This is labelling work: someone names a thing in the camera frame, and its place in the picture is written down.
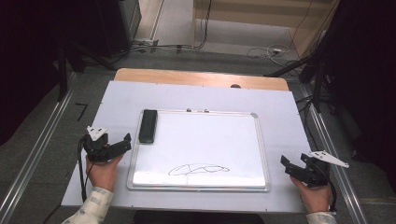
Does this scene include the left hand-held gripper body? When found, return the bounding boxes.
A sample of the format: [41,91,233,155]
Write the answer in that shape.
[81,125,118,163]

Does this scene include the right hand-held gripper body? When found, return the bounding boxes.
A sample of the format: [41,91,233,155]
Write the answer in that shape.
[300,150,350,189]

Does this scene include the black whiteboard eraser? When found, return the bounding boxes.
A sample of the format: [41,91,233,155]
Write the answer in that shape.
[138,109,159,145]

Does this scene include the silver-framed whiteboard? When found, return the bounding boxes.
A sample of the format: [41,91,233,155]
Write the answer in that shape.
[126,108,271,193]

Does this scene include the person's right hand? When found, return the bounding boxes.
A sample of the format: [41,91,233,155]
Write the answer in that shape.
[290,175,332,215]

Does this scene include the person's left hand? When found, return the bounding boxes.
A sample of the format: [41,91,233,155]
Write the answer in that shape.
[85,153,124,192]

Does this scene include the black metal stand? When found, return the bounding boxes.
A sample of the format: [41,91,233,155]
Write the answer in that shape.
[56,38,117,103]
[263,50,332,114]

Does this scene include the wooden table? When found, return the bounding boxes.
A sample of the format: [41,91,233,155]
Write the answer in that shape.
[113,67,290,92]

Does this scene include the grey power strip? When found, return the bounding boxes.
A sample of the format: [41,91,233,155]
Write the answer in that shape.
[133,37,161,53]

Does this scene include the dark curtain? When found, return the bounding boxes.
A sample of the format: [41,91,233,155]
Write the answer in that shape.
[0,0,104,147]
[320,0,396,183]

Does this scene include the dark cabinet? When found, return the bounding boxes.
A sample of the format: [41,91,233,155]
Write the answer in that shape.
[92,0,143,59]

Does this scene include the aluminium floor rail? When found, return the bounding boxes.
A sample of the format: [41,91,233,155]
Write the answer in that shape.
[303,91,370,224]
[0,72,79,224]

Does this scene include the right hand-held gripper cable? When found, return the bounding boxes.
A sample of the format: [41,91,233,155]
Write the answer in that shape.
[323,172,339,213]

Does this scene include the hand-held gripper cable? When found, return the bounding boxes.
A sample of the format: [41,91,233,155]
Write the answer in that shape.
[323,172,339,213]
[77,135,92,203]

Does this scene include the left hand-held gripper cable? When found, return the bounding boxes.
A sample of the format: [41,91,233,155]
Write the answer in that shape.
[77,135,92,203]

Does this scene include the white floor cable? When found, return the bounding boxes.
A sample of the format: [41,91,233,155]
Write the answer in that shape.
[246,44,292,61]

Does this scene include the black hanging cable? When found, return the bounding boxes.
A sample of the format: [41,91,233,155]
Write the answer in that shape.
[195,0,214,50]

